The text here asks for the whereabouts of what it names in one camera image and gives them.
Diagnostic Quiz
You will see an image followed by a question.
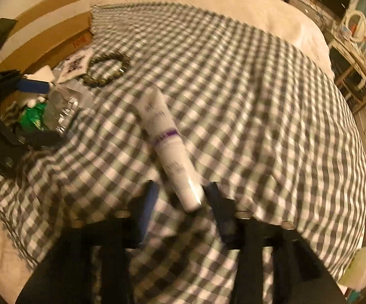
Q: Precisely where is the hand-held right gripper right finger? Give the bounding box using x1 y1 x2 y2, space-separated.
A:
204 182 348 304

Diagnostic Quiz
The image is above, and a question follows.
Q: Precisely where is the grey drawer cabinet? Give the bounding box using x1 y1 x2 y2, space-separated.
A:
289 0 333 23

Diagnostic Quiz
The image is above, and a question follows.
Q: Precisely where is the dark beaded bracelet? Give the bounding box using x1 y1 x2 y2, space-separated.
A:
82 53 132 88

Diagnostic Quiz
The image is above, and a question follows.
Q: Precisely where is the white card dark print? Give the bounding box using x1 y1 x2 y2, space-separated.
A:
56 50 92 82

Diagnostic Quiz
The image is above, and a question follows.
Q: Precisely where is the white cosmetic tube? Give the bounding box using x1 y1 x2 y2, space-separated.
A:
138 86 205 213

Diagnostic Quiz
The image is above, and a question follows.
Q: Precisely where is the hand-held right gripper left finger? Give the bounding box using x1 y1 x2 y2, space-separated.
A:
15 180 160 304

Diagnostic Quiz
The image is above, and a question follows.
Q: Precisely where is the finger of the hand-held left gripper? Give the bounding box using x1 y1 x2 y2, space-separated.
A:
0 71 51 96
10 126 66 153

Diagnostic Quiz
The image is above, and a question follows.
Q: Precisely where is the green wrapper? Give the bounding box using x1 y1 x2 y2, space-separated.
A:
21 103 49 132

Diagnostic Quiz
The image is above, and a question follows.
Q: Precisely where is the crushed clear plastic bottle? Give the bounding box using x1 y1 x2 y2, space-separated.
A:
43 82 92 134

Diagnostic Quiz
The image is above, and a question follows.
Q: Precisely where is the brown cardboard box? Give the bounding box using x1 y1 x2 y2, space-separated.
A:
0 0 95 76

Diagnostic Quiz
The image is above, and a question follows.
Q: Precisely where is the round white mirror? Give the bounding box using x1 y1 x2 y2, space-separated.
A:
341 8 366 44

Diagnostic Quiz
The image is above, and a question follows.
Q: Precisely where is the white desk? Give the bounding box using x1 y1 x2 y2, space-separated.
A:
327 22 366 58

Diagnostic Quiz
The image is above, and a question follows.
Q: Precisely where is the pale green plastic container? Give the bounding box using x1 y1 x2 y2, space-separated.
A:
339 240 366 292

